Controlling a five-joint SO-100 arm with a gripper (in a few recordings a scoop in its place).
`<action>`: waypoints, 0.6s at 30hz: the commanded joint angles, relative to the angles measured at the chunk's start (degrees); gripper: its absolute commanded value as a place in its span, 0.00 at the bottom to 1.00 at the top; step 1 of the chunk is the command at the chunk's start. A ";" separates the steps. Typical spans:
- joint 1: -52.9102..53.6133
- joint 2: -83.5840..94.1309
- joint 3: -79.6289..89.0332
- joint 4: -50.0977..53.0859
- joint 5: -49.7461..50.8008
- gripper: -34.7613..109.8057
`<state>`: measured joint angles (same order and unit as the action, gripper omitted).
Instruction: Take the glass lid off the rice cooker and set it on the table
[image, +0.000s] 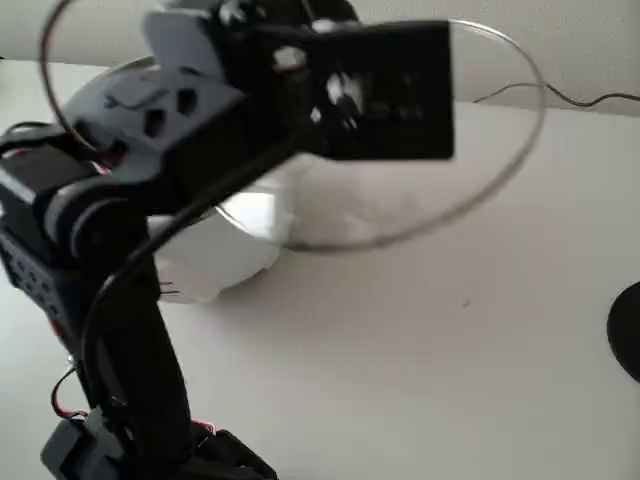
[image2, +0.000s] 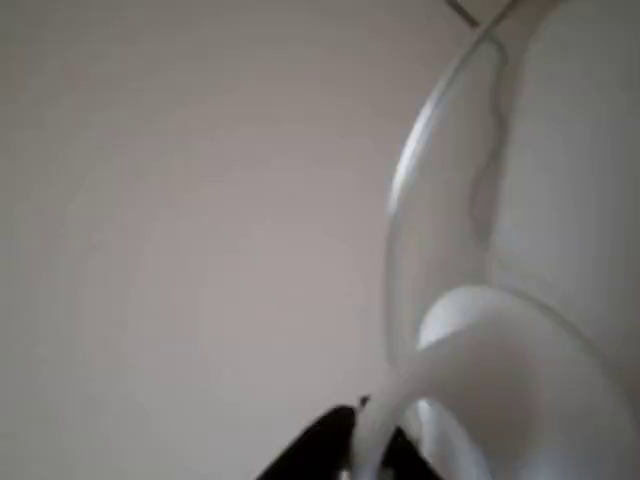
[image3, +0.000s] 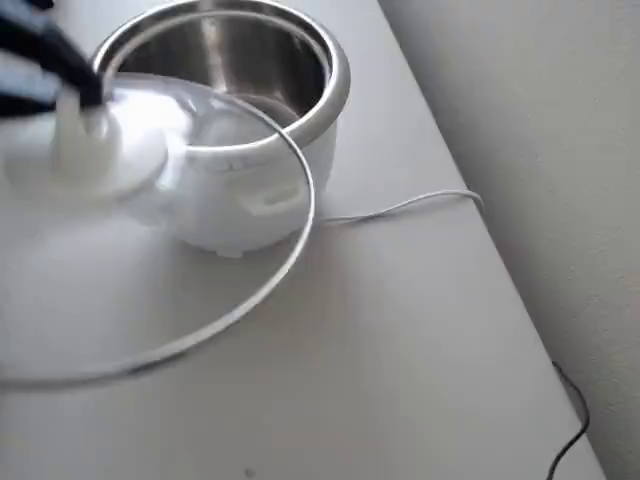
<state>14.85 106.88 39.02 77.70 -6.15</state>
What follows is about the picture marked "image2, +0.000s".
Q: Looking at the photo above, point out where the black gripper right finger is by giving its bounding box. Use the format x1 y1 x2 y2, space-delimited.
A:
358 395 441 480

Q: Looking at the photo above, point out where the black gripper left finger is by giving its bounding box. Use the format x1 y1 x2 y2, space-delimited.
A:
256 405 359 480

